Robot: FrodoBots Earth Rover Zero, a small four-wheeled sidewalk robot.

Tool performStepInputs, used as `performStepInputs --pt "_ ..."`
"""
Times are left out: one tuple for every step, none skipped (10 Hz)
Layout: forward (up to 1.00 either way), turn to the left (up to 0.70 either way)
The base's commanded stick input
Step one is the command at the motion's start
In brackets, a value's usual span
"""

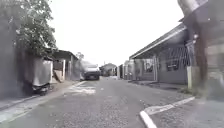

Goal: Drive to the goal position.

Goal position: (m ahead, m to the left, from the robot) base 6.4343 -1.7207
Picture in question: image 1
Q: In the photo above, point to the large green tree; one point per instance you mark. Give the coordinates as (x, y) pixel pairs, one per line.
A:
(33, 26)

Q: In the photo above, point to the row of low buildings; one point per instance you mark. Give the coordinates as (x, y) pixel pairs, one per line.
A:
(128, 70)

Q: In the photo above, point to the small distant building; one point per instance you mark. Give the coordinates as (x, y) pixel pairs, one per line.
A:
(108, 69)

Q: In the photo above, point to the white van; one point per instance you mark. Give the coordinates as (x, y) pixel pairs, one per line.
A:
(90, 70)

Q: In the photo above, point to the dark small vehicle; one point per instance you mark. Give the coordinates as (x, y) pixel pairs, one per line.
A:
(40, 88)

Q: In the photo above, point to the grey asphalt road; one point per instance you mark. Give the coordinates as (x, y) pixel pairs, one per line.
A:
(106, 106)

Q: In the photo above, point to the blurred grey building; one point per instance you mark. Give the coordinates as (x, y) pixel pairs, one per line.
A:
(210, 50)

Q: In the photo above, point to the grey building with sloped roof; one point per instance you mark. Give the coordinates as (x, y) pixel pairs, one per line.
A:
(170, 63)

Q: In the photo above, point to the grey concrete wall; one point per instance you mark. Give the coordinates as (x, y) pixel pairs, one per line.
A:
(10, 66)

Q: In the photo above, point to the robot's own part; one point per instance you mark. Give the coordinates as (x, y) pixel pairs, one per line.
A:
(147, 120)

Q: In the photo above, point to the building with dark roof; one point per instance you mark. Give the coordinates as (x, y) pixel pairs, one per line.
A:
(68, 63)

